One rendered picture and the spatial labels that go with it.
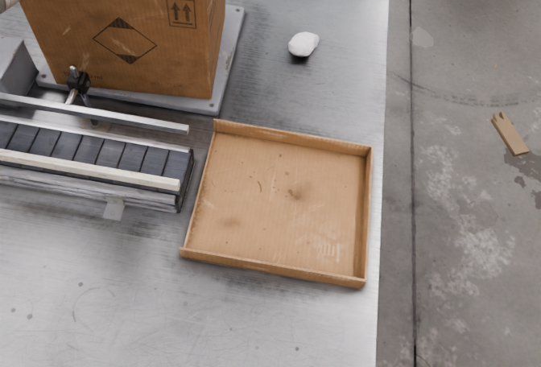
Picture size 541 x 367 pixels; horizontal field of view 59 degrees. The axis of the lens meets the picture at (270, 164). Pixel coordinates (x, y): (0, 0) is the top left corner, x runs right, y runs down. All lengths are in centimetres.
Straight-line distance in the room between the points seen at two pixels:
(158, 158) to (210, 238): 16
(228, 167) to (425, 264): 109
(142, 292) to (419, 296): 116
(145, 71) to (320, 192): 39
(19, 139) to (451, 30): 209
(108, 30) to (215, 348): 54
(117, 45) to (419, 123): 150
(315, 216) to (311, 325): 19
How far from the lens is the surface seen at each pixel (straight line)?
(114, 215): 87
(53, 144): 91
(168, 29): 84
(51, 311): 84
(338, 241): 85
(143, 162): 85
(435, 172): 202
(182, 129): 78
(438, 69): 237
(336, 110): 99
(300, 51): 105
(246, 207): 85
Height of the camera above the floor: 160
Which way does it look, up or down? 59 degrees down
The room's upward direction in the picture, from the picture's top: 9 degrees clockwise
